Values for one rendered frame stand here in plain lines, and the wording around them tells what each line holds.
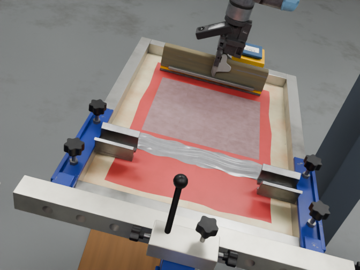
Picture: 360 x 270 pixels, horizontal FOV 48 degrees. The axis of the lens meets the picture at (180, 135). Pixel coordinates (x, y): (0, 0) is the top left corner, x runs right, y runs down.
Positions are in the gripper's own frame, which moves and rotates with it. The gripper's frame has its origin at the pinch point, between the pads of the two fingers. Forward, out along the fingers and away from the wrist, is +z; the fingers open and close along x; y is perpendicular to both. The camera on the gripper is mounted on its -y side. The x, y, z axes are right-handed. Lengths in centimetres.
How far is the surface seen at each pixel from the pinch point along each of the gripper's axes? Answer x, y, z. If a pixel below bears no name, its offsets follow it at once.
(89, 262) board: -23, -27, 99
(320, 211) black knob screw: -59, 28, -8
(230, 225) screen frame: -63, 11, 0
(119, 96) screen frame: -26.7, -24.9, 1.6
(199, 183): -49.5, 2.9, 4.0
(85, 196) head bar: -70, -20, -4
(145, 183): -54, -10, 4
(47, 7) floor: 218, -152, 109
